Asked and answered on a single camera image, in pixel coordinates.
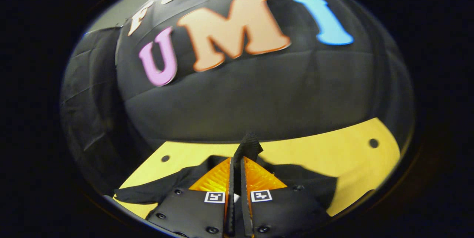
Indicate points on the black garment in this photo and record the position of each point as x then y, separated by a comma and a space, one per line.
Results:
166, 190

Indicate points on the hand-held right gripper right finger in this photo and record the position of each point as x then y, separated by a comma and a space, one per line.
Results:
245, 212

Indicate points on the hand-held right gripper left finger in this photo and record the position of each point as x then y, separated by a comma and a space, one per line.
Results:
231, 212

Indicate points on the black backdrop cloth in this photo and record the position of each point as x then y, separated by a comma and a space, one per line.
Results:
259, 93

